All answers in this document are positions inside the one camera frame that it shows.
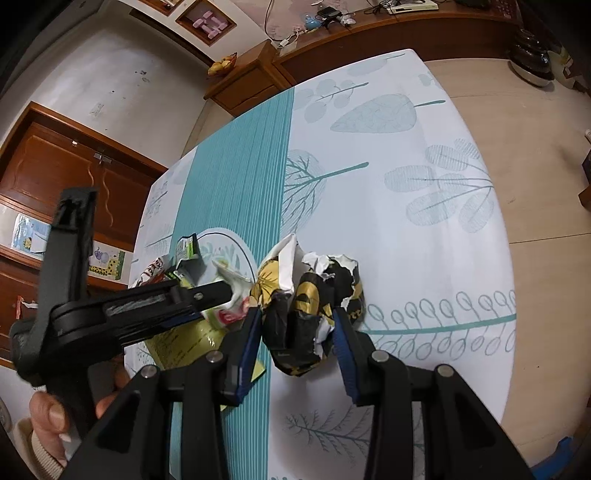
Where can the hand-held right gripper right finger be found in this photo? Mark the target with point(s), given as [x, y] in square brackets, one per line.
[348, 369]

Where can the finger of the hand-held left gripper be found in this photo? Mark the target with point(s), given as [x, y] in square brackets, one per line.
[152, 328]
[207, 293]

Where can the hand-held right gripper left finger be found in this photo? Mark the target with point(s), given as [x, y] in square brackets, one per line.
[242, 360]

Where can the green white wrapper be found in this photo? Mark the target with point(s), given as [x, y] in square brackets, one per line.
[231, 281]

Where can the large yellow-green snack bag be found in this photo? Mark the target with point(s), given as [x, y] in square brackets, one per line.
[184, 344]

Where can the black gold paper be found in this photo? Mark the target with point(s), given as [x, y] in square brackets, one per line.
[304, 295]

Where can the person's left forearm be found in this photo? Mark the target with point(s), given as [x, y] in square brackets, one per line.
[32, 457]

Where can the person's left hand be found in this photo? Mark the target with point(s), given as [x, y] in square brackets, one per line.
[48, 415]

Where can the red white carton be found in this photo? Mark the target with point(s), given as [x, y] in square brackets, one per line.
[152, 272]

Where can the wooden door with wavy panel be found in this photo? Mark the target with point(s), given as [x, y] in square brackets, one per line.
[124, 194]

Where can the leaf printed teal tablecloth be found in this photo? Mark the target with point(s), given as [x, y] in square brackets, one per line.
[392, 230]

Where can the small wooden side cabinet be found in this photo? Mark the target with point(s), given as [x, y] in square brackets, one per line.
[249, 83]

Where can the yellow fruit bowl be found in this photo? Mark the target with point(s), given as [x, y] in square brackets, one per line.
[222, 65]

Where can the pink dumbbell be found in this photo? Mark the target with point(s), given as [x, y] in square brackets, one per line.
[216, 30]
[202, 21]

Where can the small teal jar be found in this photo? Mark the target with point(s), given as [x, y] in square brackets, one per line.
[312, 21]

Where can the black gadget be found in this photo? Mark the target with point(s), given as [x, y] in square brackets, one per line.
[330, 12]

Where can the long wooden television cabinet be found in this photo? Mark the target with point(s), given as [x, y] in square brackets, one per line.
[392, 32]

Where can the white set-top box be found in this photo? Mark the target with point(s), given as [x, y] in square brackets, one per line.
[413, 4]

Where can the dark pressure cooker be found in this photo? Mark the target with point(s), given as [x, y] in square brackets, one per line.
[531, 55]

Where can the white bucket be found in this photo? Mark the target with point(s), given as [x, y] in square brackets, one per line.
[561, 62]

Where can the white wall niche shelf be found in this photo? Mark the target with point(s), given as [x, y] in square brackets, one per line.
[171, 14]

